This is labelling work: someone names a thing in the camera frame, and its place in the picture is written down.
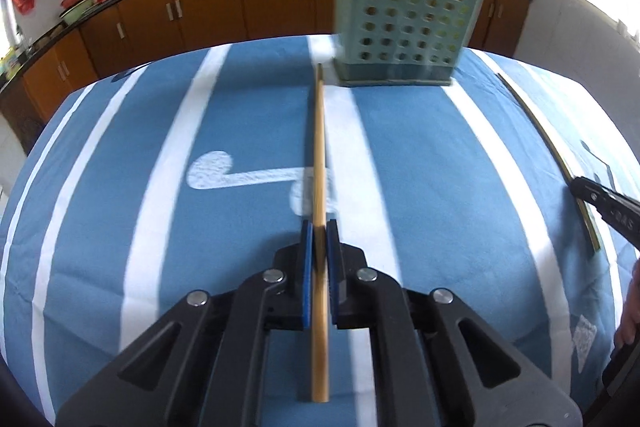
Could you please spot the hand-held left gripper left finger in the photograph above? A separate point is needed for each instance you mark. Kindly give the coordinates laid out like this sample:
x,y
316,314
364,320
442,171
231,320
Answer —
x,y
307,267

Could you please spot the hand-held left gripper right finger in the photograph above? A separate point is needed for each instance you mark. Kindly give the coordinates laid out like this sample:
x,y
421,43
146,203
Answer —
x,y
334,267

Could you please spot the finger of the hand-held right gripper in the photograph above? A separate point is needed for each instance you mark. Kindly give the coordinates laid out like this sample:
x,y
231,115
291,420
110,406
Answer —
x,y
610,207

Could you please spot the dark bamboo chopstick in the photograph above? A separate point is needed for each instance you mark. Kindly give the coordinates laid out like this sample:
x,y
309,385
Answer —
x,y
554,146

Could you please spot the green perforated chopstick holder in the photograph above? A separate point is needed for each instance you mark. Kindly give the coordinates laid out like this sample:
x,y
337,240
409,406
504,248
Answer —
x,y
410,17

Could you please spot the person's right hand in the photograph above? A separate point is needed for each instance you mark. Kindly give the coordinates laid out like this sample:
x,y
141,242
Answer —
x,y
631,307

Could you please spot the blue white striped tablecloth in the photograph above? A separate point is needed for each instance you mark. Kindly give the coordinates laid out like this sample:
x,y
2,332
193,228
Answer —
x,y
100,232

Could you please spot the wooden base cabinets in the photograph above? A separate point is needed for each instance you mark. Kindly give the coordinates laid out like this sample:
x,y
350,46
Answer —
x,y
210,12

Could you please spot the green basin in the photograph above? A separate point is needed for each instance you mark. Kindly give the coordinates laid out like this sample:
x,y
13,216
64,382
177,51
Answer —
x,y
76,12

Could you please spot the yellow dish soap bottle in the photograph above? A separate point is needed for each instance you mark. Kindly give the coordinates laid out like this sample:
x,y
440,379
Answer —
x,y
10,62

